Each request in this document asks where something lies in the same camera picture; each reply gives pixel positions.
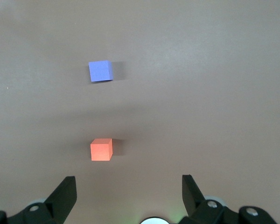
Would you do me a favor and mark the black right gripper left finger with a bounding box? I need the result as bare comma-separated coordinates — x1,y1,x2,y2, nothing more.
0,175,77,224

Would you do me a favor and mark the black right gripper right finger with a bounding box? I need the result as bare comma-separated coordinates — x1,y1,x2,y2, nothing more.
179,174,280,224

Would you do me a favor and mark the orange foam block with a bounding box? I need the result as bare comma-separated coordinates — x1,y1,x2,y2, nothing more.
90,138,113,162

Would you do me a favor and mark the purple foam block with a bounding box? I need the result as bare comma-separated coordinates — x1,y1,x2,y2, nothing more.
88,60,114,83

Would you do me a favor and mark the brown table cover mat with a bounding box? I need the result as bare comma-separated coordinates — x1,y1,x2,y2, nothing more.
0,0,280,224

